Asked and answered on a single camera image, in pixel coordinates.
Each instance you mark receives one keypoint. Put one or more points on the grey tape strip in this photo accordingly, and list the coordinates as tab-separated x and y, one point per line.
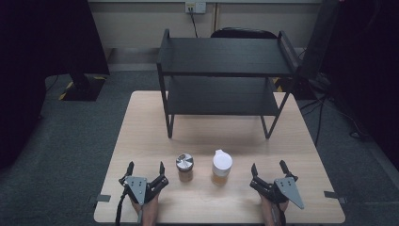
102	198
334	195

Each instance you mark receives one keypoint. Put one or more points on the person's right hand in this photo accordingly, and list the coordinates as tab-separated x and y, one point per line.
268	210

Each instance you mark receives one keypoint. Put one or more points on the black two-tier shelf rack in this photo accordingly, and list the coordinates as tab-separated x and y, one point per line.
226	56

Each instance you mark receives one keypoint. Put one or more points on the wall power outlet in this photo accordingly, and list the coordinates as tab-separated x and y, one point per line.
195	7

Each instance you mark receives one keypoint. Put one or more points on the glass jar with white lid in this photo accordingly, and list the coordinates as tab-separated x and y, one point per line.
222	166

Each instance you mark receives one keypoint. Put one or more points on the black upright panel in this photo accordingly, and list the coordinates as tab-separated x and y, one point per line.
320	37

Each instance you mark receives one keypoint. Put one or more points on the dark curtain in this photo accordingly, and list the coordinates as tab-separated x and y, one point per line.
370	62
37	47

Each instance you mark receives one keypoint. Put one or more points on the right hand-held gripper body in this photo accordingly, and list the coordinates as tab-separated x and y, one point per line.
287	188

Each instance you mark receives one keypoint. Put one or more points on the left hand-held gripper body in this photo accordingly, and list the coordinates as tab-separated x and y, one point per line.
136	186

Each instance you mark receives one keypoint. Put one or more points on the black stand base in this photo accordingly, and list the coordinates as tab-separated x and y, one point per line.
83	89

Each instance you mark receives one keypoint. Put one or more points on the person's left hand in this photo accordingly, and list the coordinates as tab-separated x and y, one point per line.
150	210

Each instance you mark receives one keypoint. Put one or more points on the glass jar with metal lid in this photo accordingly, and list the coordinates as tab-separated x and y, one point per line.
184	166

